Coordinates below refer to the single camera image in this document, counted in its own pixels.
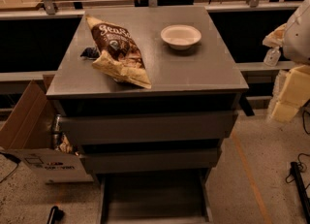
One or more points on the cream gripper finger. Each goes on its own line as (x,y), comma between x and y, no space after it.
(275,38)

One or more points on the brown chip bag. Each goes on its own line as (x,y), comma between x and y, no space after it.
(120,57)

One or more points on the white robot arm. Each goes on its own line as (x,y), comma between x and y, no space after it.
(292,39)

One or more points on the grey top drawer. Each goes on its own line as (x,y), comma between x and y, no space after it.
(147,128)

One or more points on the grey drawer cabinet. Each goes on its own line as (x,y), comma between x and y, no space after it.
(202,78)

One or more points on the grey middle drawer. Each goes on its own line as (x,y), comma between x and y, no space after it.
(150,161)

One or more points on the grey open bottom drawer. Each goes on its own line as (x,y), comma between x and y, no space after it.
(163,197)

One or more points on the clear sanitizer pump bottle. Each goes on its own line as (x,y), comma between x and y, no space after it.
(272,56)

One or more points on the white paper bowl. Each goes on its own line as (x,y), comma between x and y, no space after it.
(181,37)

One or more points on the black power strip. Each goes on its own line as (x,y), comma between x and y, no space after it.
(305,202)

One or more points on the dark blue snack wrapper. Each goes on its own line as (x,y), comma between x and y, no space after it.
(91,53)

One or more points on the metal can in box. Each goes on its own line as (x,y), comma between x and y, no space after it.
(56,132)

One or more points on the cardboard box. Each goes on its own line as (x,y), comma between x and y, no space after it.
(27,134)

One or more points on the black object on floor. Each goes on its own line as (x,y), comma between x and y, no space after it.
(55,215)

